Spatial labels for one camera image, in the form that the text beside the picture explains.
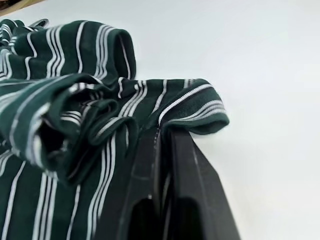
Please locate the green white striped T-shirt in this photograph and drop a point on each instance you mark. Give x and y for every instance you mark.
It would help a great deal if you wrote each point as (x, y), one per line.
(62, 105)

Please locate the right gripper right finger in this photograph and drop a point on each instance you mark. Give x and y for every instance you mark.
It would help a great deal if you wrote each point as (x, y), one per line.
(197, 190)

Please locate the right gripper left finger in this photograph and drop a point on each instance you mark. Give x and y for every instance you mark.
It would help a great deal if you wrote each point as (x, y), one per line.
(140, 180)

